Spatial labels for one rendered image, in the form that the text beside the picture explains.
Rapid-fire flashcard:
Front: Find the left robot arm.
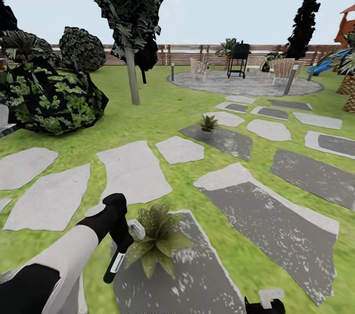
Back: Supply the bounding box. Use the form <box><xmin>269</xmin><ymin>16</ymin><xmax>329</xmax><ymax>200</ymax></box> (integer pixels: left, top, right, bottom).
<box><xmin>0</xmin><ymin>193</ymin><xmax>145</xmax><ymax>314</ymax></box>

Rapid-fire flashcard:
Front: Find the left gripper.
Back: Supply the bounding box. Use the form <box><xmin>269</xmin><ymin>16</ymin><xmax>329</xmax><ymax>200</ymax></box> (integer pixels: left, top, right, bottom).
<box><xmin>109</xmin><ymin>222</ymin><xmax>134</xmax><ymax>252</ymax></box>

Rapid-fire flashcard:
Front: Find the insectifuge atomizer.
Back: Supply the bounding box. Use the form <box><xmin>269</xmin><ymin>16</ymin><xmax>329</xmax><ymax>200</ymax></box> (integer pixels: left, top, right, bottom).
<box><xmin>103</xmin><ymin>248</ymin><xmax>125</xmax><ymax>284</ymax></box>

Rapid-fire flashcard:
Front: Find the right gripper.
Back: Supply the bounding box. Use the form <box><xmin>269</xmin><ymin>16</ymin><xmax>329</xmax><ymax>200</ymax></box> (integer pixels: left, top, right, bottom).
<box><xmin>244</xmin><ymin>298</ymin><xmax>285</xmax><ymax>314</ymax></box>

